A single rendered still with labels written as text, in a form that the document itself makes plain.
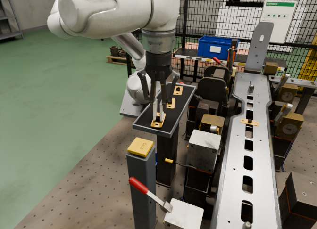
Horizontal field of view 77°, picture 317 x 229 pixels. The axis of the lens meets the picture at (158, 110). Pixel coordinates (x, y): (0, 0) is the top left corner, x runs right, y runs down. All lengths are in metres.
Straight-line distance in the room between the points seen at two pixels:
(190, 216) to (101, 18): 0.50
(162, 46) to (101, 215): 0.78
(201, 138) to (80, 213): 0.65
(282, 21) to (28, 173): 2.60
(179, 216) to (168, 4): 0.52
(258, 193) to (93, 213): 0.69
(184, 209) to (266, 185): 0.32
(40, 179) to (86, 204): 1.25
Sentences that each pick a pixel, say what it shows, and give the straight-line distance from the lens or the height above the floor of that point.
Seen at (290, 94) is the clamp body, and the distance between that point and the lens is 1.43.
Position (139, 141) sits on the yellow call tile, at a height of 1.16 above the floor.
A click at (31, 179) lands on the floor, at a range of 2.33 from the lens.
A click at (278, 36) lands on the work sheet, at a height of 1.20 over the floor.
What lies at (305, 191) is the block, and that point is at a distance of 0.81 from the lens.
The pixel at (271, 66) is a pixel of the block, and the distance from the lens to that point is 1.69.
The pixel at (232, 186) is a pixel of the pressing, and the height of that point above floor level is 1.00.
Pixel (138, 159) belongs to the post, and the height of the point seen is 1.14.
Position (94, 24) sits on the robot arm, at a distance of 0.40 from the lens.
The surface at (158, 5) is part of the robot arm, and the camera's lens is 0.49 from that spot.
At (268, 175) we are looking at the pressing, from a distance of 0.84.
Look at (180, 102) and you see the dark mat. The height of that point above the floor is 1.16.
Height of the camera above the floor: 1.58
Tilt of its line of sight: 33 degrees down
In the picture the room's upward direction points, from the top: straight up
